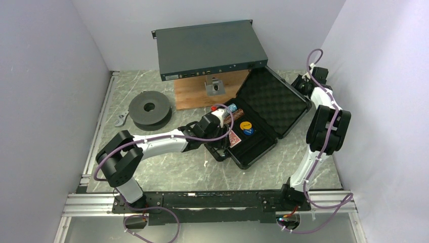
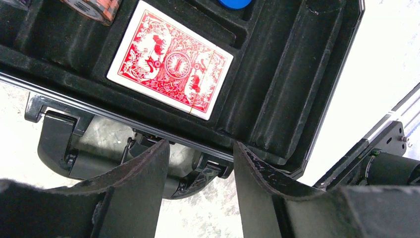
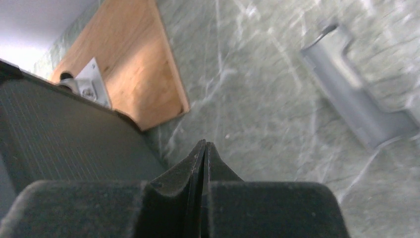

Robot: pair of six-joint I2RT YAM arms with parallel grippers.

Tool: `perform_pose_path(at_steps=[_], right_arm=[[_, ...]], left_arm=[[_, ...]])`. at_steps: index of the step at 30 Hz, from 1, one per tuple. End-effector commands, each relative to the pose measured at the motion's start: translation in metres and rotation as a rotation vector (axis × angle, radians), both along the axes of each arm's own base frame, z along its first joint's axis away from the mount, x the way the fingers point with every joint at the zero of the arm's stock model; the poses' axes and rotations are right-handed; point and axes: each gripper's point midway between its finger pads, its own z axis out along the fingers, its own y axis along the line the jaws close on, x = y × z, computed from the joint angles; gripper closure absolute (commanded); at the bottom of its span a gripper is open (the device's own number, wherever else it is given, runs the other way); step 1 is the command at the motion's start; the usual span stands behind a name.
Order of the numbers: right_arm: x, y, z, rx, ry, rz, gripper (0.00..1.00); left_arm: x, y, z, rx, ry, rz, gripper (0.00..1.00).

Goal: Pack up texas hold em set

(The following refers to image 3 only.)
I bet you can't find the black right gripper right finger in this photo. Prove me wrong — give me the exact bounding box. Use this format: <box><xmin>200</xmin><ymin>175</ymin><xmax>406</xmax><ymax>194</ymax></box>
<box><xmin>201</xmin><ymin>142</ymin><xmax>243</xmax><ymax>238</ymax></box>

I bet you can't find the black poker set case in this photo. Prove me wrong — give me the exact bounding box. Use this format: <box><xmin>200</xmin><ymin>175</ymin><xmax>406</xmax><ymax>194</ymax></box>
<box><xmin>0</xmin><ymin>59</ymin><xmax>168</xmax><ymax>218</ymax></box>

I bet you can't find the grey metal stand bracket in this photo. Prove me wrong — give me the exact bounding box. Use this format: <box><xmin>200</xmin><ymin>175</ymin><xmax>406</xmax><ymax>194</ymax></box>
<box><xmin>57</xmin><ymin>57</ymin><xmax>112</xmax><ymax>109</ymax></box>

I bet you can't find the wooden base board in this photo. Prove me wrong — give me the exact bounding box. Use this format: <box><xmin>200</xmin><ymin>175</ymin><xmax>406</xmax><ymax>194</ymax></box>
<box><xmin>48</xmin><ymin>0</ymin><xmax>190</xmax><ymax>130</ymax></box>

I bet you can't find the grey metal channel piece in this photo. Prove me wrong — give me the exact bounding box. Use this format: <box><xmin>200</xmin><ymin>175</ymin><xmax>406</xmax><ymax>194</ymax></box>
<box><xmin>300</xmin><ymin>20</ymin><xmax>420</xmax><ymax>150</ymax></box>

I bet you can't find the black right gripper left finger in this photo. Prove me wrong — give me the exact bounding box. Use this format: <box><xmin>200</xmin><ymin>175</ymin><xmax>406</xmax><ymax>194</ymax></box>
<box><xmin>134</xmin><ymin>140</ymin><xmax>206</xmax><ymax>238</ymax></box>

